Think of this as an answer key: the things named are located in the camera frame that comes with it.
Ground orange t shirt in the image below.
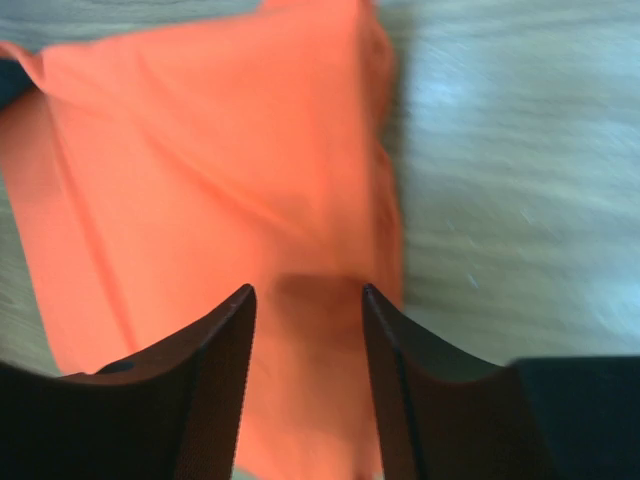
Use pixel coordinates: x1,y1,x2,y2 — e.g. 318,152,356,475
1,1,402,479

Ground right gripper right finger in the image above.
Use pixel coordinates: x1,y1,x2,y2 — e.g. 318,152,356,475
361,283,640,480

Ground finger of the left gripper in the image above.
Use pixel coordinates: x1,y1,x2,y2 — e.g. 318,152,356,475
0,59,31,110

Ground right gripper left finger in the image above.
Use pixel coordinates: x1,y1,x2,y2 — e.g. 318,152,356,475
1,285,256,479

